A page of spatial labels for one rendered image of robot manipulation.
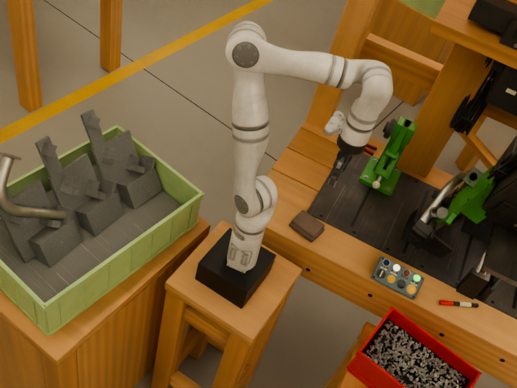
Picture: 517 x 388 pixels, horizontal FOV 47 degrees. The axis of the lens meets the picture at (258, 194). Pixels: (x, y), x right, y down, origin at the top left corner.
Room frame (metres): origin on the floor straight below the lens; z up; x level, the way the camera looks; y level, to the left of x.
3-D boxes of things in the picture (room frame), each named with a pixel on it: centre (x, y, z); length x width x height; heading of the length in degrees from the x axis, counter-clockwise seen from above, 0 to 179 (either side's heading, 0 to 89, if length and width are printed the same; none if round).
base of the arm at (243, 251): (1.08, 0.00, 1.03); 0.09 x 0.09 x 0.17; 80
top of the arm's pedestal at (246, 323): (1.08, -0.01, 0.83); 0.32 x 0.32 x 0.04; 71
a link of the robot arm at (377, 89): (1.17, -0.19, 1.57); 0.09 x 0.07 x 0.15; 7
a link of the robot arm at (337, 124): (1.18, -0.17, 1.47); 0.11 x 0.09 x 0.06; 76
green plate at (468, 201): (1.41, -0.67, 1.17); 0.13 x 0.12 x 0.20; 76
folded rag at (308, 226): (1.30, -0.19, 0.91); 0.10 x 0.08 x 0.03; 64
